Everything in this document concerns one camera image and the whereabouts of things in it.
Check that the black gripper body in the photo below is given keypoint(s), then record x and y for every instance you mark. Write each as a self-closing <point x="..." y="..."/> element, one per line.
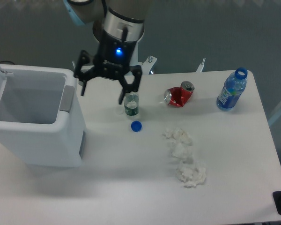
<point x="113" y="56"/>

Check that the white push-button trash can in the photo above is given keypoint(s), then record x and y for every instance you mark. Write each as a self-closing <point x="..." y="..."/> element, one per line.
<point x="41" y="121"/>

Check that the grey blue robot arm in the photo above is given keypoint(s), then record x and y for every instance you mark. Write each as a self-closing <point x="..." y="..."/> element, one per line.
<point x="123" y="26"/>

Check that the crushed red soda can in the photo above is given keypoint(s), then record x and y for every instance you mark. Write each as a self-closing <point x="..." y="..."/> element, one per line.
<point x="178" y="96"/>

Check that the clear green-label plastic bottle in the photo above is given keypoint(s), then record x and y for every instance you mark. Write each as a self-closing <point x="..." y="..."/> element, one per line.
<point x="131" y="104"/>

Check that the blue bottle cap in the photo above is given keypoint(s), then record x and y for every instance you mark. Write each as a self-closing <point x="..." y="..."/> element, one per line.
<point x="136" y="126"/>

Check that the crumpled white tissue upper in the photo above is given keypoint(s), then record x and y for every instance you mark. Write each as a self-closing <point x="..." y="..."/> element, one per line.
<point x="179" y="135"/>

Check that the crumpled white tissue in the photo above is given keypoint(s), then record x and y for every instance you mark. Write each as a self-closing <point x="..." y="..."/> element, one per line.
<point x="183" y="152"/>
<point x="179" y="135"/>
<point x="191" y="175"/>

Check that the crumpled white tissue middle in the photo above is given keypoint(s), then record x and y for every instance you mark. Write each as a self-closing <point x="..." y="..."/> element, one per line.
<point x="183" y="152"/>

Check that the blue plastic drink bottle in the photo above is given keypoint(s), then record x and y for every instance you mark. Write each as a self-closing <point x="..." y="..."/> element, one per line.
<point x="232" y="89"/>

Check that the crumpled white tissue lower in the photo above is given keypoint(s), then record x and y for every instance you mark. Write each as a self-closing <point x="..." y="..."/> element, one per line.
<point x="191" y="175"/>

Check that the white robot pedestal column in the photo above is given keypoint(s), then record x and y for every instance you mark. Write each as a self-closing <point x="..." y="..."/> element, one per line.
<point x="97" y="29"/>

